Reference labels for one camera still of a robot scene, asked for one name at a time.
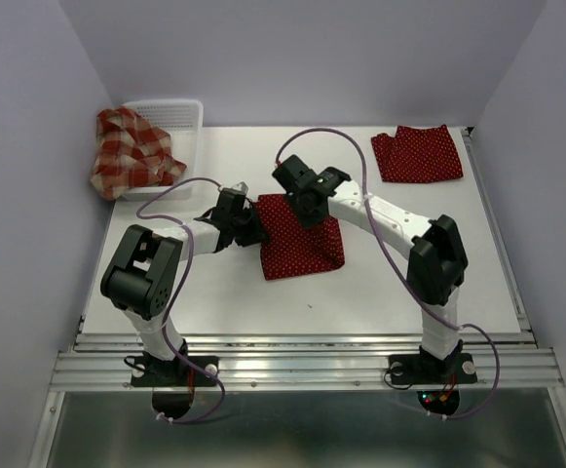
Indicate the aluminium rail frame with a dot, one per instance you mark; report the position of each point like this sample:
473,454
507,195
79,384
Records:
302,361

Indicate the white plastic basket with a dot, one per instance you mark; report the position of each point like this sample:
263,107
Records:
182,118

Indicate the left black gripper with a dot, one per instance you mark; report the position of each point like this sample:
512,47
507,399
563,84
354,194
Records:
256,234

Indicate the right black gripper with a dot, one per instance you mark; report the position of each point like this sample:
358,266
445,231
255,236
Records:
308,220

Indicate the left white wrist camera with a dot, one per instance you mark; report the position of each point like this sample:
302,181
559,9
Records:
239,187

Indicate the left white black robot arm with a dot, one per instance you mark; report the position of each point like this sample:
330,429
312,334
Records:
140,277

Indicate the red polka dot skirt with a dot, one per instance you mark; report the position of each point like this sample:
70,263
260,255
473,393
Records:
417,156
293,251

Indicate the red cream plaid skirt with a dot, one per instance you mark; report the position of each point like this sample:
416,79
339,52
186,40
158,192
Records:
131,153

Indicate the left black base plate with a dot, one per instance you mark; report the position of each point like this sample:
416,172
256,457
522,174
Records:
150,372

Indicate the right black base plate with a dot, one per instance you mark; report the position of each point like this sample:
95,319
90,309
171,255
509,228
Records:
424,369

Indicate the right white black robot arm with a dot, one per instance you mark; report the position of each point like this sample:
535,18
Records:
432,247

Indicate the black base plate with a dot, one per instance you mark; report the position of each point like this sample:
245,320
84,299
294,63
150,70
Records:
150,372
424,369

